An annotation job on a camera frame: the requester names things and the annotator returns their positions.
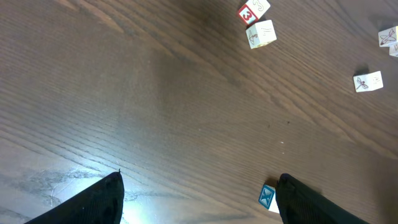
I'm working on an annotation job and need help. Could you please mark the wooden block blue side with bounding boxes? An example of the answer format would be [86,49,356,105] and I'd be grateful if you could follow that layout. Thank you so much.
[258,184,279,213]

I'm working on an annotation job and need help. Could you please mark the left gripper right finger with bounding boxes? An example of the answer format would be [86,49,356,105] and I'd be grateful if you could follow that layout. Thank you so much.
[276,173,366,224]

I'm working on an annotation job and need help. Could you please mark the wooden block yellow K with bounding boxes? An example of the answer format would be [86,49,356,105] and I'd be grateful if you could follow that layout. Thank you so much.
[246,20,277,49]

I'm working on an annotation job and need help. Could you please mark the wooden block yellow print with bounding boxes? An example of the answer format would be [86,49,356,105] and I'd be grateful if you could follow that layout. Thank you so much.
[378,26,397,47]

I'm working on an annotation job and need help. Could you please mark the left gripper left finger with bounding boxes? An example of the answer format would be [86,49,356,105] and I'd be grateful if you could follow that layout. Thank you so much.
[27,171,124,224]

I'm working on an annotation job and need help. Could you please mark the plain wooden block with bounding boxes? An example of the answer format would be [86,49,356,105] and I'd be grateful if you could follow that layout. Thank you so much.
[353,71,384,93]

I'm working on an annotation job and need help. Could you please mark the wooden block red print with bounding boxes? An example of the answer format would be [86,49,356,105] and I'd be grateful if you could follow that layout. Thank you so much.
[238,0,271,26]

